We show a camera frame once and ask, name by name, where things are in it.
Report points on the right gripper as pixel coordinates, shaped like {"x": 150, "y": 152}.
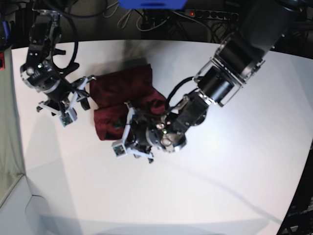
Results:
{"x": 63, "y": 96}

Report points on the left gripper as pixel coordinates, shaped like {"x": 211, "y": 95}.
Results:
{"x": 134, "y": 134}

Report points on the dark red t-shirt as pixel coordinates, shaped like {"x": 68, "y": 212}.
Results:
{"x": 111, "y": 91}

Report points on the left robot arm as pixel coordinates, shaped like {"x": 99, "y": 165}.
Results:
{"x": 239, "y": 56}

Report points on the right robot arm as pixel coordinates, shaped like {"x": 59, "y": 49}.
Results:
{"x": 40, "y": 73}

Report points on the red and black device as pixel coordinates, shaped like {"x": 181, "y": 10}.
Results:
{"x": 2, "y": 61}

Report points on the grey fabric side panel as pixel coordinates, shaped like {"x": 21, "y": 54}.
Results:
{"x": 11, "y": 160}

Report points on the blue box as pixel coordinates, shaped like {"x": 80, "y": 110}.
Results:
{"x": 152, "y": 4}

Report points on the black power strip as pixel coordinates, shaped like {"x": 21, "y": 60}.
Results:
{"x": 212, "y": 15}

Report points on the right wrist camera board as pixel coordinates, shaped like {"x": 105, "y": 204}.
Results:
{"x": 66, "y": 119}

